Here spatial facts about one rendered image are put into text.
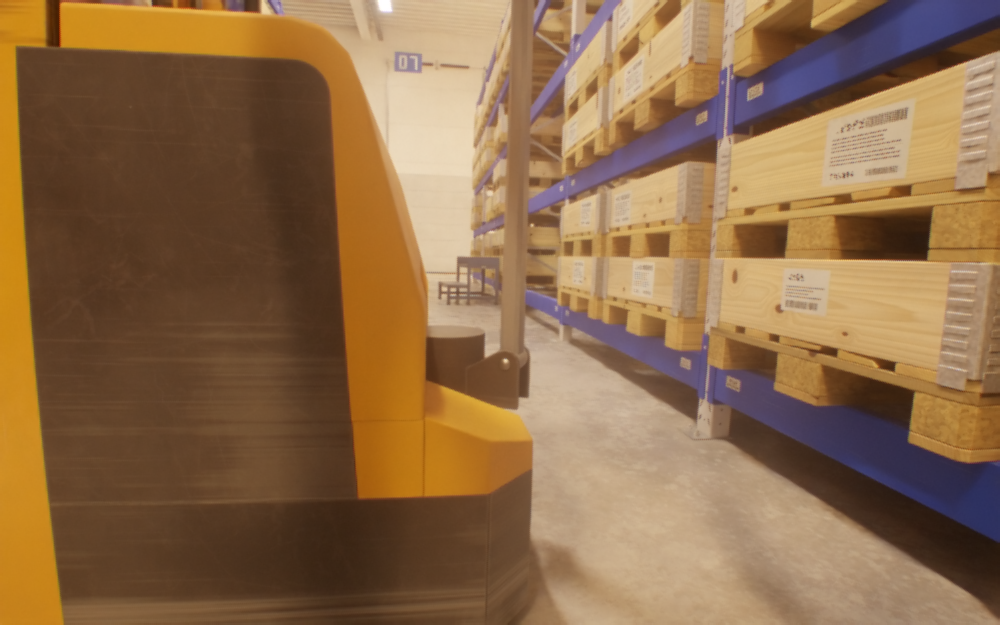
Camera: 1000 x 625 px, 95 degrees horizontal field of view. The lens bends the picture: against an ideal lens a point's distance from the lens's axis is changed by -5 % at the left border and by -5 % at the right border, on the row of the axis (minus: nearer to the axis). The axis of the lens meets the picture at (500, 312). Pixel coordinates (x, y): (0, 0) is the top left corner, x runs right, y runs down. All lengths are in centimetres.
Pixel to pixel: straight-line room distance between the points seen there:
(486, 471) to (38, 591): 67
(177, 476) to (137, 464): 5
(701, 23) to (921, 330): 132
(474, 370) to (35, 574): 74
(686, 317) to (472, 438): 132
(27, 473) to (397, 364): 54
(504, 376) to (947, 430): 79
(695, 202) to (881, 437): 97
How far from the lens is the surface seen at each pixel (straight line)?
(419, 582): 79
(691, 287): 188
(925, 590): 130
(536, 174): 657
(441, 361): 98
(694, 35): 204
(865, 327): 124
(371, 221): 65
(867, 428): 135
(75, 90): 79
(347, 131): 67
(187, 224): 71
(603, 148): 277
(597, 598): 101
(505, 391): 98
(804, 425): 149
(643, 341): 229
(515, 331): 97
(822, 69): 155
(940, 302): 114
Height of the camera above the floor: 60
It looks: 6 degrees down
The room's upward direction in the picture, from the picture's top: 2 degrees clockwise
